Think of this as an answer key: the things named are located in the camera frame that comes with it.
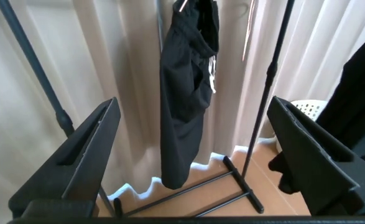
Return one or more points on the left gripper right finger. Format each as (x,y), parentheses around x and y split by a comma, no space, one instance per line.
(312,168)

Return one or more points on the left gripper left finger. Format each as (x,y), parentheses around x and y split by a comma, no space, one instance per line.
(89,161)

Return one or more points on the black garment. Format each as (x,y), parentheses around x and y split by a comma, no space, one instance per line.
(356,102)

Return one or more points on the black shorts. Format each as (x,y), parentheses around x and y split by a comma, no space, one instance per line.
(182,109)

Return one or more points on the white laundry basket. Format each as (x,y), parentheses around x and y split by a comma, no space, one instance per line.
(309,107)

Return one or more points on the black clothes rack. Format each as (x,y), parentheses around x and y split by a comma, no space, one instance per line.
(270,74)

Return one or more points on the beige curtain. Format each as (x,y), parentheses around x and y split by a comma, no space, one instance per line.
(107,77)

